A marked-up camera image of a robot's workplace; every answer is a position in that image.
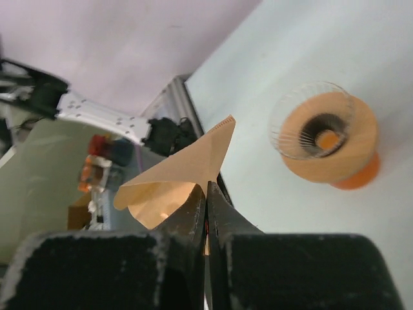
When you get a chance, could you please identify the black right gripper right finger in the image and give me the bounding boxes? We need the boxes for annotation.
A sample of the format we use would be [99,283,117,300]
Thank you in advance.
[206,182,404,309]

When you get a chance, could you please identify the clear glass dripper cone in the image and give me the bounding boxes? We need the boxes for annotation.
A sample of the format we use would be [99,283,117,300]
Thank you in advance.
[268,81,355,160]

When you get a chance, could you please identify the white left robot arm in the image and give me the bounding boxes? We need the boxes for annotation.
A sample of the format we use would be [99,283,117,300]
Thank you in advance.
[1,57,197,157]

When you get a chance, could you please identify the orange glass carafe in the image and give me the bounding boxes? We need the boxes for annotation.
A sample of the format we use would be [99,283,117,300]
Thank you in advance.
[330,152,381,191]

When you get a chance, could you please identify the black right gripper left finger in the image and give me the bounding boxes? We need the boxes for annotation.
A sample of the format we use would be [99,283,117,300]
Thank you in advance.
[1,186,206,309]

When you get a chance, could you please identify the brown paper coffee filter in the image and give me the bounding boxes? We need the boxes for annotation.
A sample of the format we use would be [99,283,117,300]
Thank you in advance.
[114,115,236,229]

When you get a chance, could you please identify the aluminium frame rail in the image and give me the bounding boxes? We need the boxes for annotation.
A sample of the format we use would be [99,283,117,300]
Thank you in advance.
[140,74,233,207]

